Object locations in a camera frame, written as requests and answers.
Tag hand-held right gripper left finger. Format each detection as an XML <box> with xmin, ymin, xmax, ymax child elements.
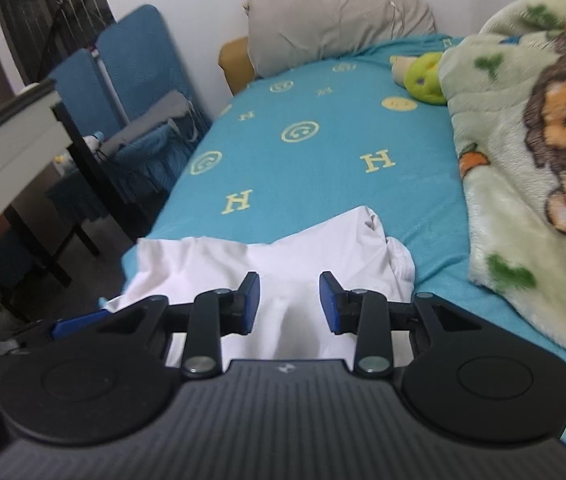
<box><xmin>83</xmin><ymin>271</ymin><xmax>261</xmax><ymax>380</ymax></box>

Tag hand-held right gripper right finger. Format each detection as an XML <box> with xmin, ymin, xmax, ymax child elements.
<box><xmin>319</xmin><ymin>271</ymin><xmax>499</xmax><ymax>380</ymax></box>

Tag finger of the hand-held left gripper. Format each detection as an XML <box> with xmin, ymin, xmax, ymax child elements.
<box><xmin>13</xmin><ymin>309</ymin><xmax>112</xmax><ymax>347</ymax></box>

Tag white shirt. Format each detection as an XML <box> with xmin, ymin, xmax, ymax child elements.
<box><xmin>100</xmin><ymin>205</ymin><xmax>416</xmax><ymax>366</ymax></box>

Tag teal patterned bed sheet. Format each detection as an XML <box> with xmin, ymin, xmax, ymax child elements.
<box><xmin>98</xmin><ymin>34</ymin><xmax>566</xmax><ymax>461</ymax></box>

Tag green printed fleece blanket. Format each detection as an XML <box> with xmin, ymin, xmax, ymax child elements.
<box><xmin>438</xmin><ymin>0</ymin><xmax>566</xmax><ymax>363</ymax></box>

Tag grey cloth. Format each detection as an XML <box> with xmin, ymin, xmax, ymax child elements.
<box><xmin>98</xmin><ymin>91</ymin><xmax>199</xmax><ymax>158</ymax></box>

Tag short blue covered chair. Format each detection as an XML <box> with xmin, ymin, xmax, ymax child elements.
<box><xmin>45</xmin><ymin>49</ymin><xmax>124</xmax><ymax>221</ymax></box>

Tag tan cushion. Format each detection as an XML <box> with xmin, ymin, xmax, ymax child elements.
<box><xmin>219</xmin><ymin>36</ymin><xmax>256</xmax><ymax>96</ymax></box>

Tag green plush toy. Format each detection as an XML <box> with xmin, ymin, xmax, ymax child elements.
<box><xmin>389</xmin><ymin>51</ymin><xmax>449</xmax><ymax>106</ymax></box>

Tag tall blue covered chair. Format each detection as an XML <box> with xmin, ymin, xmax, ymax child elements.
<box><xmin>95</xmin><ymin>4</ymin><xmax>214</xmax><ymax>191</ymax></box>

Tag grey pillow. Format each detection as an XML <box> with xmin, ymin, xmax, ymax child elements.
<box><xmin>243</xmin><ymin>0</ymin><xmax>436</xmax><ymax>78</ymax></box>

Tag dark window with grille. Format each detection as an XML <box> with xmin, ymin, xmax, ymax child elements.
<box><xmin>0</xmin><ymin>0</ymin><xmax>116</xmax><ymax>83</ymax></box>

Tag white table with black frame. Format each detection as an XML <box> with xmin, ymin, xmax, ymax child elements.
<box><xmin>0</xmin><ymin>79</ymin><xmax>101</xmax><ymax>291</ymax></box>

